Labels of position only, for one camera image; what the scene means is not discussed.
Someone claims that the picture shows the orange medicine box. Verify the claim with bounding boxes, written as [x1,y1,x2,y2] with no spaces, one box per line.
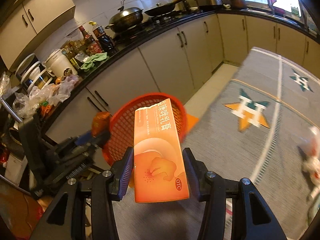
[133,98,189,203]

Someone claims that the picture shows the beige lower kitchen cabinets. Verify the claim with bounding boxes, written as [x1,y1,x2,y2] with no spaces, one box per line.
[42,12,319,141]

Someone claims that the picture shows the beige kitchen cabinets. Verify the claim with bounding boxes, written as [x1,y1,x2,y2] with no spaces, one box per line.
[42,12,319,141]
[1,0,75,70]

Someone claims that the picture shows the beige upper kitchen cabinets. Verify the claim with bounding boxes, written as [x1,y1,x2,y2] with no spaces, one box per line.
[1,0,75,70]

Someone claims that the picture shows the red mesh waste basket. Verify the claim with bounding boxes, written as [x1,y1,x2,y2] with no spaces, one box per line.
[102,92,187,166]

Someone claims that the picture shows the grey patterned tablecloth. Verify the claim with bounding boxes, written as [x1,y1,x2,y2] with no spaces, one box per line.
[114,48,319,239]

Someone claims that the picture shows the white electric cooker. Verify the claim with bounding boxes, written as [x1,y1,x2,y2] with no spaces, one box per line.
[43,49,78,77]

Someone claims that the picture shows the green cloth on counter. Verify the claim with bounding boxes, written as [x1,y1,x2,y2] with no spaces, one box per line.
[80,53,109,72]

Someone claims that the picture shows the dark soy sauce bottle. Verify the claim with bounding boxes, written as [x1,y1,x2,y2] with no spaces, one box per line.
[89,21,117,57]

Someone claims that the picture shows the steel lidded wok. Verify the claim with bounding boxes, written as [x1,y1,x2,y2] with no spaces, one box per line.
[105,0,143,33]

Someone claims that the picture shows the black frying pan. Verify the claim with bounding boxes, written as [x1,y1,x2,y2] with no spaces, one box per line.
[144,0,182,17]

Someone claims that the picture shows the silver rice cooker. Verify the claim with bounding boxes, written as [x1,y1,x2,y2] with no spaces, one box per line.
[195,0,223,11]

